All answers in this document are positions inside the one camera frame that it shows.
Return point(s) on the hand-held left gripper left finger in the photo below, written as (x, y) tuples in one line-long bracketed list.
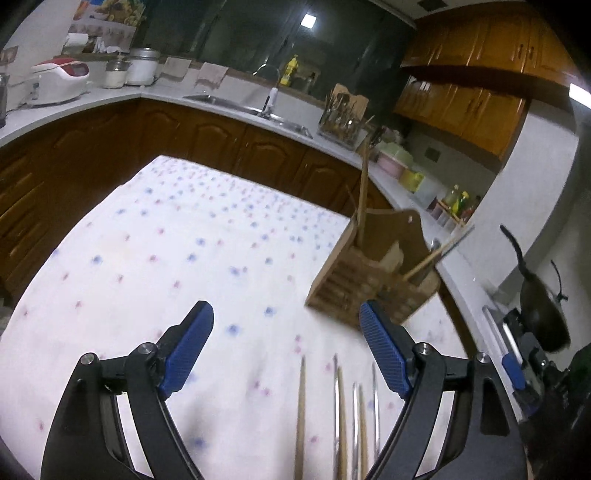
[(189, 350)]

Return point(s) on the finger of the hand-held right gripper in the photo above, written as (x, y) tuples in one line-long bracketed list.
[(515, 374)]

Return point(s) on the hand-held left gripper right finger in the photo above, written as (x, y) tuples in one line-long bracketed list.
[(383, 355)]

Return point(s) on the wooden utensil holder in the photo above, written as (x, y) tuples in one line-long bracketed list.
[(351, 281)]

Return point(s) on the pile of chopsticks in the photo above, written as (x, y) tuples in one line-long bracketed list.
[(300, 415)]

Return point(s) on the wooden chopstick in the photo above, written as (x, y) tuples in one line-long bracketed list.
[(352, 203), (429, 262), (363, 194)]

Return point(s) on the dish rack with utensils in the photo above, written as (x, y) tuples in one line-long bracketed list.
[(339, 124)]

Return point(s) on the gas stove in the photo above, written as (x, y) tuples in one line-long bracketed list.
[(519, 334)]

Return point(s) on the black wok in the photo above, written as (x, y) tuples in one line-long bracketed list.
[(542, 314)]

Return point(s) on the white dotted tablecloth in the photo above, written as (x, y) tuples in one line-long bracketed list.
[(184, 240)]

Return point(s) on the spice jar set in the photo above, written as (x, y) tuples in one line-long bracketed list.
[(445, 217)]

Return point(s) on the yellow oil bottle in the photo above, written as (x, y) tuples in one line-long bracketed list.
[(454, 198), (465, 204)]

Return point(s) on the pale plastic container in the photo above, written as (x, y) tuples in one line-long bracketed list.
[(413, 181)]

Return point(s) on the wooden lower cabinets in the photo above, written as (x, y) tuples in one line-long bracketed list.
[(92, 152)]

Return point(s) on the wooden cabinets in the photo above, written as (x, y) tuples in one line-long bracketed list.
[(475, 106), (92, 152)]

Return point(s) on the steel sink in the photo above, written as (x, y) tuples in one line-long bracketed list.
[(221, 101)]

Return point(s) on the wooden cutting board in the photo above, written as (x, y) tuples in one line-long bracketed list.
[(353, 98)]

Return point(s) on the wooden upper cabinets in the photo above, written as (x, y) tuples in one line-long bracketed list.
[(475, 106)]

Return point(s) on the curved metal faucet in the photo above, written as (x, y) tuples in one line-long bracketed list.
[(272, 98)]

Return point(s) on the grey kitchen countertop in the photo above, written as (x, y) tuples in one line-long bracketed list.
[(115, 94)]

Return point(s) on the beige dish cloth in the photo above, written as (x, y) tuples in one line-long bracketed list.
[(210, 76), (176, 68)]

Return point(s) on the dark bottle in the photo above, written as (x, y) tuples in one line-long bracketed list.
[(310, 82)]

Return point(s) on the glass jar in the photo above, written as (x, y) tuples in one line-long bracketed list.
[(115, 74)]

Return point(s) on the white red rice cooker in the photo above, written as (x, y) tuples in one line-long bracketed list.
[(57, 82)]

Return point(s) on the dark window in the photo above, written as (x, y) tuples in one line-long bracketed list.
[(231, 37)]

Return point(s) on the ceiling vent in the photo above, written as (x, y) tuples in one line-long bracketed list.
[(431, 3)]

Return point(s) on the dark wall switch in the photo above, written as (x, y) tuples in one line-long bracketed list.
[(431, 153)]

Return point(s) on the fruit wall poster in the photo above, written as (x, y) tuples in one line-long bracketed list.
[(106, 10)]

